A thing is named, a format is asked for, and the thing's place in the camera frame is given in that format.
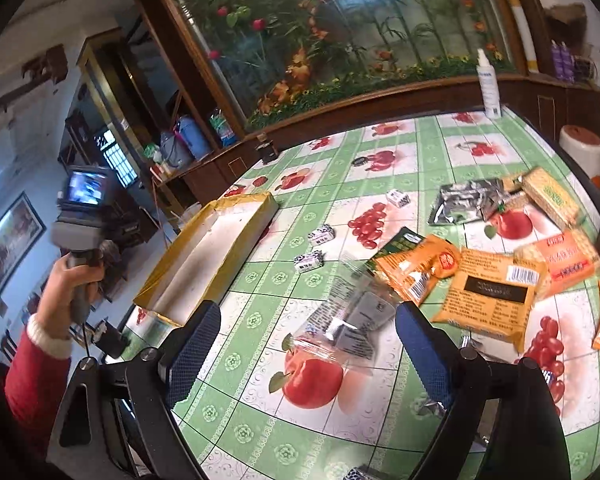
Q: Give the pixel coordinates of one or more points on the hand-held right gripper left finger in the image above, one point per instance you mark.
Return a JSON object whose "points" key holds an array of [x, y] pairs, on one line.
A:
{"points": [[195, 355]]}

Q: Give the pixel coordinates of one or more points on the clear snack packet dark contents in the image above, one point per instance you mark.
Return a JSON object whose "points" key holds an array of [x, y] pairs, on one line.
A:
{"points": [[345, 320]]}

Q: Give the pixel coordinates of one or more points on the orange snack packet red logo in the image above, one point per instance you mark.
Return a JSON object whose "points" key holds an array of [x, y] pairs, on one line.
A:
{"points": [[425, 265]]}

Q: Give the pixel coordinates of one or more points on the dark green snack packet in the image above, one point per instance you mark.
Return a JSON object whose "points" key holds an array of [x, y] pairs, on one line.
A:
{"points": [[397, 245]]}

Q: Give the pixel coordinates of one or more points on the wooden partition cabinet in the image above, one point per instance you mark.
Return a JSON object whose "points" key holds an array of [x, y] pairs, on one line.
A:
{"points": [[545, 105]]}

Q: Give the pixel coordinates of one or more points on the green edged cracker packet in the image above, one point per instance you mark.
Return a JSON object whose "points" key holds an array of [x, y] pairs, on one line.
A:
{"points": [[514, 202]]}

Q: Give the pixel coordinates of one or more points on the white spray bottle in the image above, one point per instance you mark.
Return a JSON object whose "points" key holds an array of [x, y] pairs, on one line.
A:
{"points": [[489, 90]]}

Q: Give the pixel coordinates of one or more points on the white cylinder with orange top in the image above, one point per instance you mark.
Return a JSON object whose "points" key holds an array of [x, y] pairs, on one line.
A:
{"points": [[582, 155]]}

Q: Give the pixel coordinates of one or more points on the person's left hand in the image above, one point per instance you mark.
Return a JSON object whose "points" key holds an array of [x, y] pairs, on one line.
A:
{"points": [[60, 300]]}

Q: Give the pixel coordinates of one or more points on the flower and bamboo wall panel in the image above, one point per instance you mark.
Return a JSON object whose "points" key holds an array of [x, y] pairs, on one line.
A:
{"points": [[380, 20]]}

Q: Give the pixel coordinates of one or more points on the green label cracker packet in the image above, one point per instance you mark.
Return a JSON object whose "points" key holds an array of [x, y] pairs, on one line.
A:
{"points": [[552, 195]]}

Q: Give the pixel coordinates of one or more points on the gold door frame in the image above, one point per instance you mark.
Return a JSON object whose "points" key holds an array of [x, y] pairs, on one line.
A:
{"points": [[87, 75]]}

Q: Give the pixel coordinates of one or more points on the grey blue kettle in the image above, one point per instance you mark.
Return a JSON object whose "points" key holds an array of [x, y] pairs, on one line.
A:
{"points": [[175, 150]]}

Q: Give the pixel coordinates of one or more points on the person's left forearm red sleeve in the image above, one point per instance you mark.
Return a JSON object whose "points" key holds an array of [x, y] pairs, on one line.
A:
{"points": [[30, 380]]}

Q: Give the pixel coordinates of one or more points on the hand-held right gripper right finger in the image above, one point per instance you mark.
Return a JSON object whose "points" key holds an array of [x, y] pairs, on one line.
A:
{"points": [[426, 355]]}

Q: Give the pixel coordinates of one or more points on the orange label cracker packet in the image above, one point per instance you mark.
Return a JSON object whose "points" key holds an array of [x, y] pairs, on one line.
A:
{"points": [[565, 260]]}

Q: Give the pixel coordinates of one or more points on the white column with yellow bands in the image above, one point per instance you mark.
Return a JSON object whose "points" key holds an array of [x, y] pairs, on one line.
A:
{"points": [[522, 25]]}

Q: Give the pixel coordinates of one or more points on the framed wall picture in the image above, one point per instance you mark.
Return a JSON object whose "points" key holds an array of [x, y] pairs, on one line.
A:
{"points": [[10, 245]]}

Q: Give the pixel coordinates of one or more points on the fruit print tablecloth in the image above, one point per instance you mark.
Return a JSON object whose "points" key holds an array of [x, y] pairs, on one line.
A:
{"points": [[260, 320]]}

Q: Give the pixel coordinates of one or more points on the white and black wrapped candy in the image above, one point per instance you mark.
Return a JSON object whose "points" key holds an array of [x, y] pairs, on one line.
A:
{"points": [[321, 235], [362, 474], [399, 198], [308, 261]]}

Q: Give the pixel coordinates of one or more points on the large orange snack packet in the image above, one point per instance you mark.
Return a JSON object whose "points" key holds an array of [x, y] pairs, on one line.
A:
{"points": [[490, 300]]}

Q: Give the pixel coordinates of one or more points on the yellow cardboard box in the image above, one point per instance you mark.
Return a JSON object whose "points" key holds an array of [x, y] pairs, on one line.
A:
{"points": [[205, 255]]}

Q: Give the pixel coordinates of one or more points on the purple bottle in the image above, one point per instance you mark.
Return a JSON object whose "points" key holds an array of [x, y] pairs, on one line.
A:
{"points": [[569, 62], [557, 62]]}

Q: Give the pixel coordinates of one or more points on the green plastic bag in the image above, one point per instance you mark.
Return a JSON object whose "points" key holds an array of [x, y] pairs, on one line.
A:
{"points": [[153, 152]]}

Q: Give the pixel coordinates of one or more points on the silver foil packet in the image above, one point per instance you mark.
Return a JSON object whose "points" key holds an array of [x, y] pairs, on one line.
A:
{"points": [[460, 200]]}

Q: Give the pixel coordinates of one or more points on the blue thermos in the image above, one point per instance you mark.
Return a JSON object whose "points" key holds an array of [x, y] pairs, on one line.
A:
{"points": [[195, 137]]}

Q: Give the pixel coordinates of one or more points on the small dark jar with lid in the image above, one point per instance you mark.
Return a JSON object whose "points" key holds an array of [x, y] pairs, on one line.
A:
{"points": [[266, 152]]}

